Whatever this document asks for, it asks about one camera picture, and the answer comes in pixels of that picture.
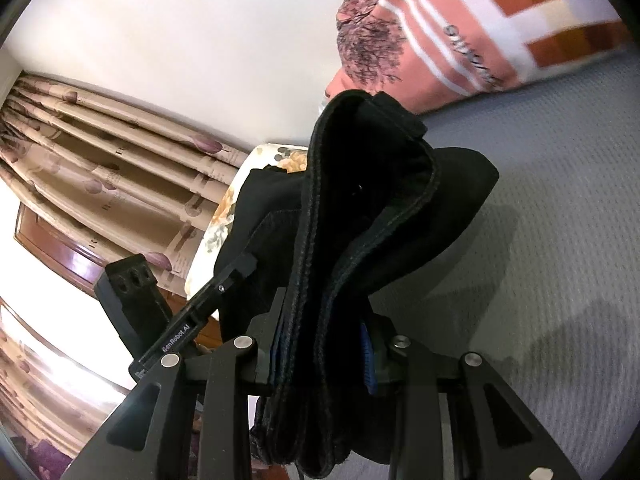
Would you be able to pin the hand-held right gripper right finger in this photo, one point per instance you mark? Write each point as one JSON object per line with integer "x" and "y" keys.
{"x": 368, "y": 360}

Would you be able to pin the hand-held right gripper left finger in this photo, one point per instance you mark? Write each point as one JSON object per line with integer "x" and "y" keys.
{"x": 270, "y": 330}

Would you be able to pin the black pants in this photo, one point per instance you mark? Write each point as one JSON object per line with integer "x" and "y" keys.
{"x": 375, "y": 210}

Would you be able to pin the brown wooden headboard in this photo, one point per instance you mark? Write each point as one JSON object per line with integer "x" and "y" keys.
{"x": 60, "y": 245}

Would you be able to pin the floral pillow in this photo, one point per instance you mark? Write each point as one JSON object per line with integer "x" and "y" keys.
{"x": 220, "y": 215}

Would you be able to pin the beige floral curtain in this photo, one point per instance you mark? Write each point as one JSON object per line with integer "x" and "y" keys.
{"x": 100, "y": 160}

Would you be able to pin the grey mesh mattress pad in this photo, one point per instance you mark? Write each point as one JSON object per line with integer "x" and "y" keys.
{"x": 550, "y": 210}

